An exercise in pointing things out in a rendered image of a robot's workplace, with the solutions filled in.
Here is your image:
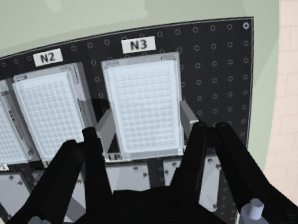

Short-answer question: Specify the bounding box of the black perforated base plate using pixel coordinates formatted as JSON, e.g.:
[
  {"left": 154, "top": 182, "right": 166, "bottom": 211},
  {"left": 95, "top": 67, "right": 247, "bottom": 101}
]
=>
[{"left": 0, "top": 16, "right": 254, "bottom": 224}]

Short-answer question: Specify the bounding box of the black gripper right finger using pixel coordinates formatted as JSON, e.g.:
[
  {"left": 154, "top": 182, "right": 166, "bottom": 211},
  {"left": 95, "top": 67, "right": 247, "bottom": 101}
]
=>
[{"left": 154, "top": 100, "right": 298, "bottom": 224}]

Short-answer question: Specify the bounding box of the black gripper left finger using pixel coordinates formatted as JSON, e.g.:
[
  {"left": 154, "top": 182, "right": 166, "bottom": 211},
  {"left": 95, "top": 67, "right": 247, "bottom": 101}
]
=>
[{"left": 6, "top": 109, "right": 119, "bottom": 224}]

